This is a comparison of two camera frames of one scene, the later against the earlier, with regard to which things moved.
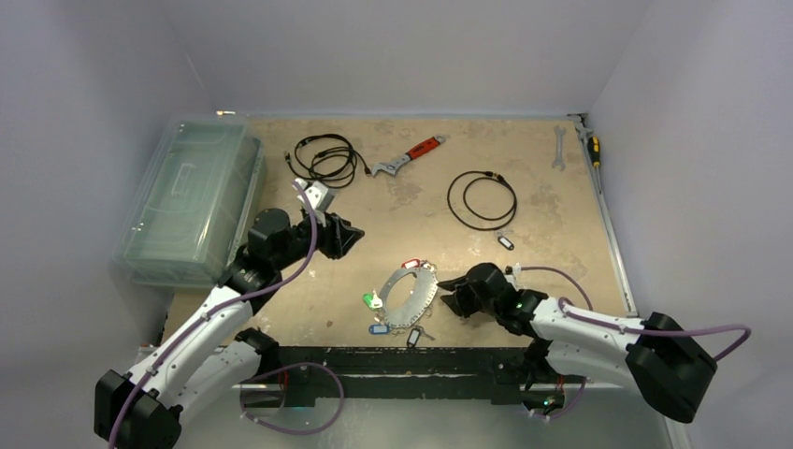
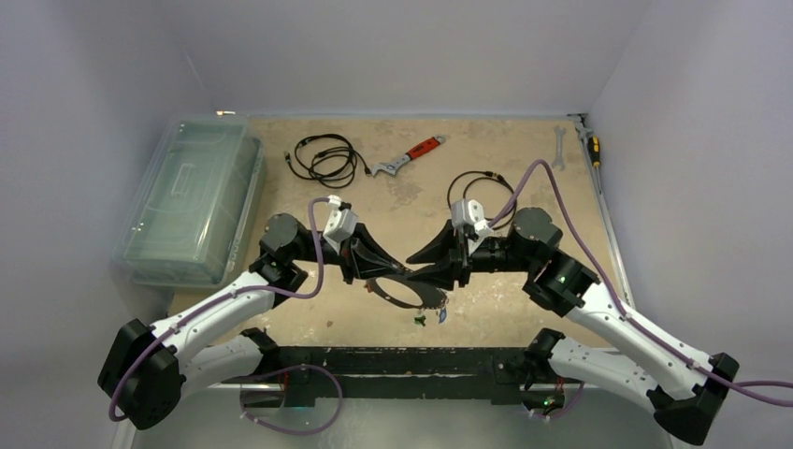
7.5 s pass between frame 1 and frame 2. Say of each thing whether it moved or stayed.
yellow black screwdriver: stayed
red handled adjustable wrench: stayed
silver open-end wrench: stayed
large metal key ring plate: moved
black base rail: stayed
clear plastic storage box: stayed
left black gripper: moved
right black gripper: moved
